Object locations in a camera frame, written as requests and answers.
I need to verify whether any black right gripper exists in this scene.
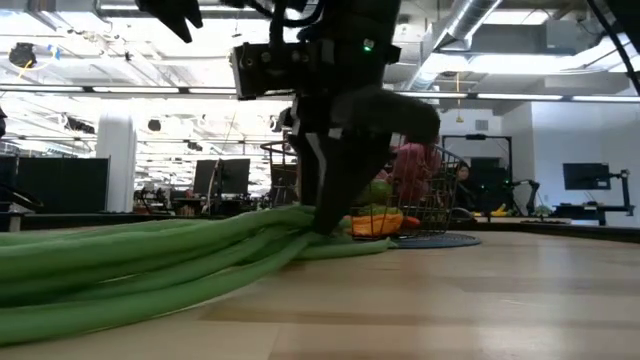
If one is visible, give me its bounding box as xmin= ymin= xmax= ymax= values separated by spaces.
xmin=288 ymin=39 xmax=442 ymax=237

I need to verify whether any long dark green cucumber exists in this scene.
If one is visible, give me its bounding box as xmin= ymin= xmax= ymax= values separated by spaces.
xmin=355 ymin=178 xmax=395 ymax=207

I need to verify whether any short green cucumber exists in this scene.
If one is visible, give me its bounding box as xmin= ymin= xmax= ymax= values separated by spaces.
xmin=349 ymin=203 xmax=404 ymax=219

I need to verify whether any long orange carrot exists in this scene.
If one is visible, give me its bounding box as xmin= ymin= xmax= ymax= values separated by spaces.
xmin=348 ymin=212 xmax=405 ymax=238

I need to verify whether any purple dragon fruit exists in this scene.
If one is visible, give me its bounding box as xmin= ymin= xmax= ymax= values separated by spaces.
xmin=375 ymin=141 xmax=444 ymax=202

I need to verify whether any gold wire basket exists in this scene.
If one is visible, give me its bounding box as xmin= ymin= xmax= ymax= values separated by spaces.
xmin=259 ymin=139 xmax=465 ymax=239

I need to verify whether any round dark blue placemat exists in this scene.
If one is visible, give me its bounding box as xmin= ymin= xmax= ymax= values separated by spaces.
xmin=390 ymin=231 xmax=483 ymax=250

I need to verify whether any green long bean bundle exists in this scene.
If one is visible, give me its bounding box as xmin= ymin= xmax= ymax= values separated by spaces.
xmin=0 ymin=203 xmax=397 ymax=347

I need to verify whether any black desk monitor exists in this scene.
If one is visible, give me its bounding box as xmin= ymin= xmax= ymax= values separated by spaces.
xmin=193 ymin=159 xmax=220 ymax=199
xmin=218 ymin=158 xmax=251 ymax=197

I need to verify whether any person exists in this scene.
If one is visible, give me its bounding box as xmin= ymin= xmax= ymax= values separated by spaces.
xmin=451 ymin=161 xmax=484 ymax=214

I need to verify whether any black ceiling device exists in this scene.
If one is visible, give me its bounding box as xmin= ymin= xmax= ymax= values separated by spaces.
xmin=8 ymin=41 xmax=39 ymax=69

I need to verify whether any white pillar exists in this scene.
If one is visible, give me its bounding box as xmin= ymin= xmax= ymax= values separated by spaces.
xmin=96 ymin=112 xmax=137 ymax=214

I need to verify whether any long ceiling light bar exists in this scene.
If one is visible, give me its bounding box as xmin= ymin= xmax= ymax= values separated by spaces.
xmin=0 ymin=83 xmax=640 ymax=104

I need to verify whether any black partition panel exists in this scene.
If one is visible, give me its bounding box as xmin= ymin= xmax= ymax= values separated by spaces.
xmin=0 ymin=155 xmax=111 ymax=215

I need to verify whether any grey metal block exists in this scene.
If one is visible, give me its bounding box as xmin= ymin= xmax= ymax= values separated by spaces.
xmin=0 ymin=209 xmax=24 ymax=234

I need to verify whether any black office desk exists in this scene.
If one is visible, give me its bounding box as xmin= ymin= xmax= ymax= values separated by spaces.
xmin=558 ymin=202 xmax=637 ymax=227

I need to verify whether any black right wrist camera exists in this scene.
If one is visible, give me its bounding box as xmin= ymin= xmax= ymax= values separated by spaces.
xmin=230 ymin=41 xmax=304 ymax=100

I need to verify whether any black metal rack frame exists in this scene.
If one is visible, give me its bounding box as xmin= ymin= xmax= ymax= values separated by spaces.
xmin=441 ymin=133 xmax=514 ymax=171

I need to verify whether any smooth silver air duct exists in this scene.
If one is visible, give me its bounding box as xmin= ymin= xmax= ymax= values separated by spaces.
xmin=404 ymin=0 xmax=505 ymax=94

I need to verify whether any black wall monitor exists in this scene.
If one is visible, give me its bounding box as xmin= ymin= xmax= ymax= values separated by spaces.
xmin=562 ymin=162 xmax=612 ymax=192

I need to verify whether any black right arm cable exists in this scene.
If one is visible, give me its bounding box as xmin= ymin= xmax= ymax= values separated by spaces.
xmin=585 ymin=0 xmax=640 ymax=97

